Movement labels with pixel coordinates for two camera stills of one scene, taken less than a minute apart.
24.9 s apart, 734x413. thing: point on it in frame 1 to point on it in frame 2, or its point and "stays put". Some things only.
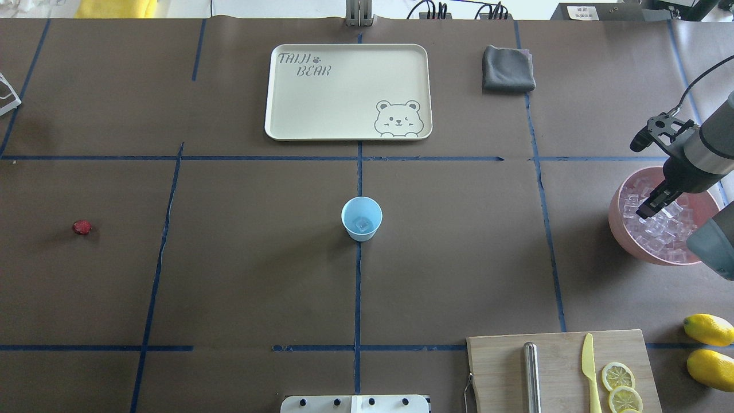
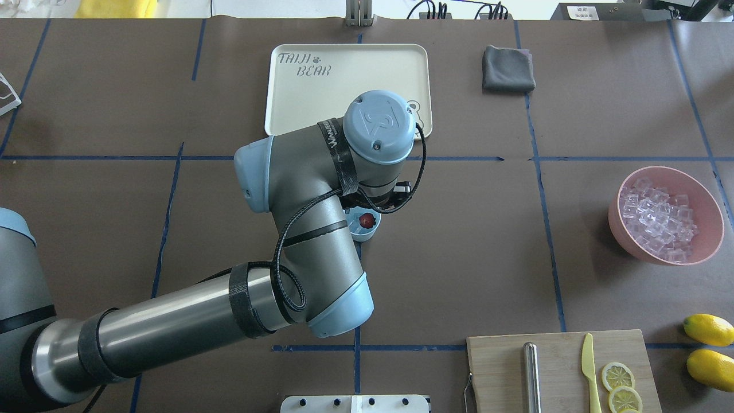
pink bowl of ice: x=662 y=238 stays put
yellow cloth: x=115 y=9 stays put
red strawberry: x=82 y=227 to x=367 y=220
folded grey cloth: x=507 y=70 stays put
